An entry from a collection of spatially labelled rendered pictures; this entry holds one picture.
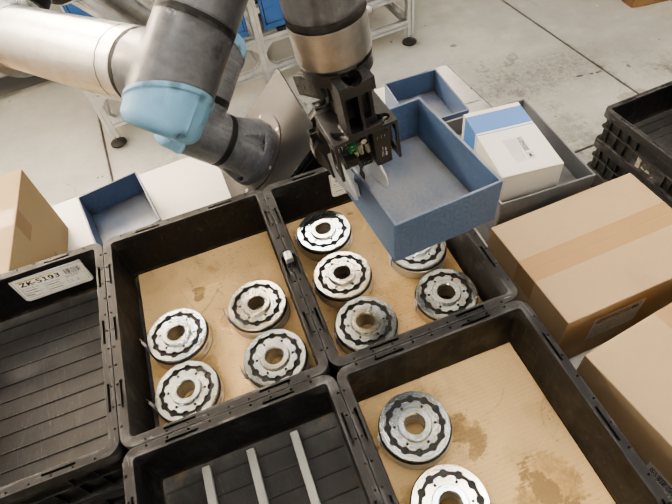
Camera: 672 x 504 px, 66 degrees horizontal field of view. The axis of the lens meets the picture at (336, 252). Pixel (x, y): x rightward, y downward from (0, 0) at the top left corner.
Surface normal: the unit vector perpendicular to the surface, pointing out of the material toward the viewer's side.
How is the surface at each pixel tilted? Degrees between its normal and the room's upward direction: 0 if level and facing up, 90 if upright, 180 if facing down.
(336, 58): 92
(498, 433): 0
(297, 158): 43
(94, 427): 0
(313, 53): 94
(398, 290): 0
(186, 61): 56
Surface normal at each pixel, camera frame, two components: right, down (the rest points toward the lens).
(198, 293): -0.11, -0.62
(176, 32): 0.04, 0.09
